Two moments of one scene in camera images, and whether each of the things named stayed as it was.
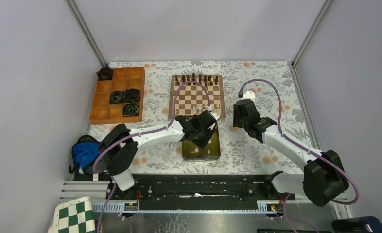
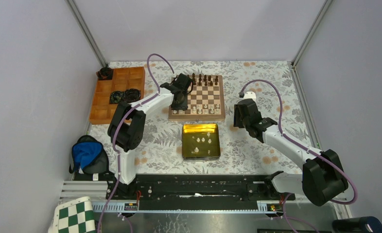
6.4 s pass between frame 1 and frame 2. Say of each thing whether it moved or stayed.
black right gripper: stayed
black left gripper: moved
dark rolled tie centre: stayed
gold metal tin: stayed
